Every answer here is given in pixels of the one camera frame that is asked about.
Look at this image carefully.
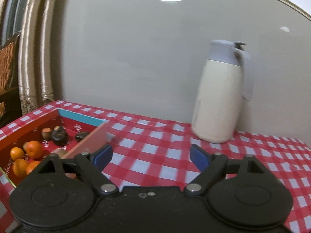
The dark wrinkled passion fruit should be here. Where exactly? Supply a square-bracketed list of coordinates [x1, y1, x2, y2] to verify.
[75, 131, 90, 143]

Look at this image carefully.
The brown kiwi fruit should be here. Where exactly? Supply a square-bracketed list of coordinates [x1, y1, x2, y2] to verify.
[52, 148, 67, 158]

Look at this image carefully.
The dark water chestnut with stem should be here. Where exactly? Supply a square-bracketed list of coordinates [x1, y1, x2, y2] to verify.
[51, 126, 69, 146]

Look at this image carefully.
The brown water chestnut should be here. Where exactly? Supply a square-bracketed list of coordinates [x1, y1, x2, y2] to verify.
[41, 128, 52, 141]

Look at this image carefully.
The small tangerine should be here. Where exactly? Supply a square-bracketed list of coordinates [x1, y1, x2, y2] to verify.
[10, 147, 25, 161]

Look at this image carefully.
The large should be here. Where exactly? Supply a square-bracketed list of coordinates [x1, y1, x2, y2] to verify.
[26, 160, 41, 175]

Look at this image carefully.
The red checkered tablecloth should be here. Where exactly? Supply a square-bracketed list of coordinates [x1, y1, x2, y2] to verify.
[1, 100, 310, 232]

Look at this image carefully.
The red orange cardboard box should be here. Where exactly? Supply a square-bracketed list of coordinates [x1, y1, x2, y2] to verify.
[1, 109, 113, 191]

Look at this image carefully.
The cream and grey thermos jug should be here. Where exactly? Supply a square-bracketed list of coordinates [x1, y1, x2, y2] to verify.
[191, 39, 253, 144]

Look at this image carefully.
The wooden bench with woven back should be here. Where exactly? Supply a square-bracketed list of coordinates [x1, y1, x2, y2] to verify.
[1, 33, 22, 128]

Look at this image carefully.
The beige curtain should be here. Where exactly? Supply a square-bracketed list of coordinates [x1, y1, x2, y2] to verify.
[1, 0, 56, 115]

